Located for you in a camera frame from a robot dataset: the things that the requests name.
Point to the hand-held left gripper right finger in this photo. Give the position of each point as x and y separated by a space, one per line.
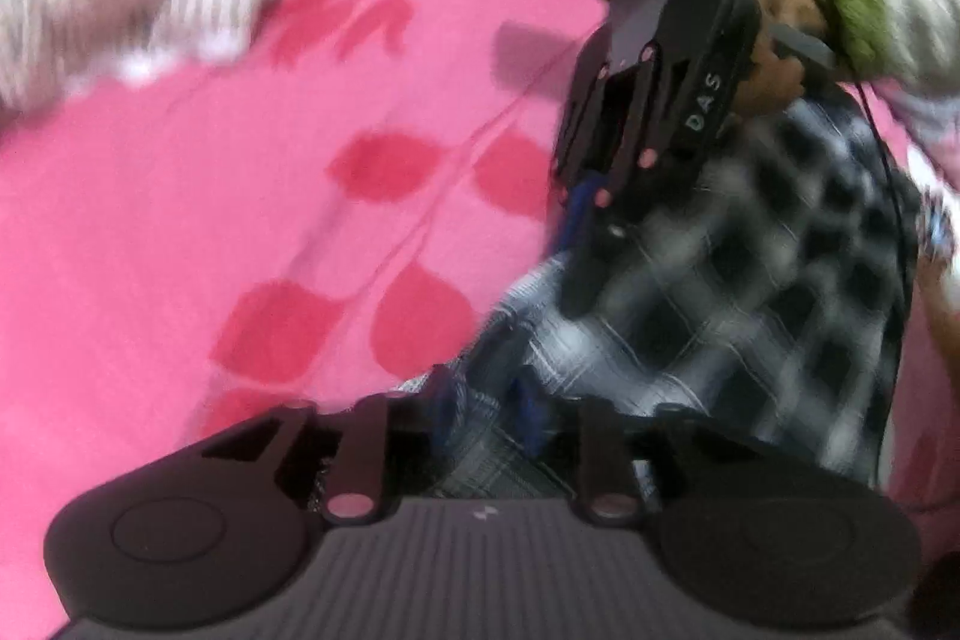
531 419

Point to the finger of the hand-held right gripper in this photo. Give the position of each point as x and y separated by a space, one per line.
577 160
645 175

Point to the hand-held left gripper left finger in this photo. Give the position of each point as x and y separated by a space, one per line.
442 415

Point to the black white plaid shirt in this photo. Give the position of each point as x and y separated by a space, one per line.
750 280

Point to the person's right hand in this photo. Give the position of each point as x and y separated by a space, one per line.
776 85

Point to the pink floral blanket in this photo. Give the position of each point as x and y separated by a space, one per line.
225 197

